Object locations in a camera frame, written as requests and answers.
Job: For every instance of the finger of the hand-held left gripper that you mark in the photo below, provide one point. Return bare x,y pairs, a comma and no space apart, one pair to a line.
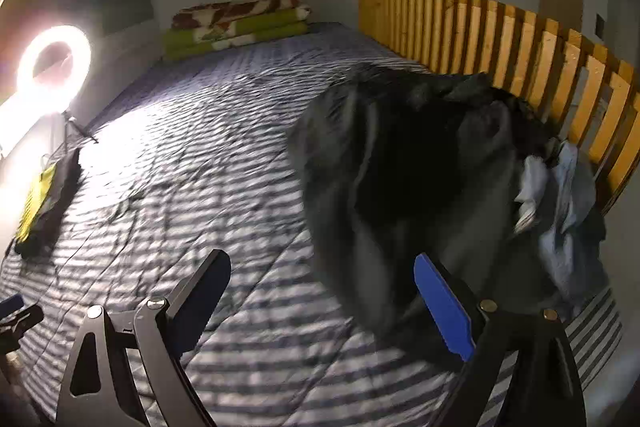
22,322

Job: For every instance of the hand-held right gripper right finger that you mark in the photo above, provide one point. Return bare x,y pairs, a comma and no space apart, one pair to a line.
445,307

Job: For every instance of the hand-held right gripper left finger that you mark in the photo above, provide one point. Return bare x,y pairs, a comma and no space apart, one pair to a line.
200,307

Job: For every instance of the dark grey garment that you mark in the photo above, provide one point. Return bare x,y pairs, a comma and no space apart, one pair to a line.
400,217

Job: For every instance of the black and yellow garment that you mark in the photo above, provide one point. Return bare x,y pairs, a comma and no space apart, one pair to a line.
35,202

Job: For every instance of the light blue garment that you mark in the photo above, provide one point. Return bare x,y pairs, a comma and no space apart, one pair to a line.
565,217

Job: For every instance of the striped blanket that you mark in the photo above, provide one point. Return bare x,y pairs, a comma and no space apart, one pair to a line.
200,157

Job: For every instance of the green folded blanket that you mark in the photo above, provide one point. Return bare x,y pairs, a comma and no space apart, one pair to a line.
185,45

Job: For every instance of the wooden slat railing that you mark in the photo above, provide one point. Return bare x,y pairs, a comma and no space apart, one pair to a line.
500,37

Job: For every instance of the brown patterned folded blanket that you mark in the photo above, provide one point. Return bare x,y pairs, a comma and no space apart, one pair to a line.
240,9

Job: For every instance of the wall socket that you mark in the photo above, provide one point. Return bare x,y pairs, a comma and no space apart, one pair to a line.
600,27

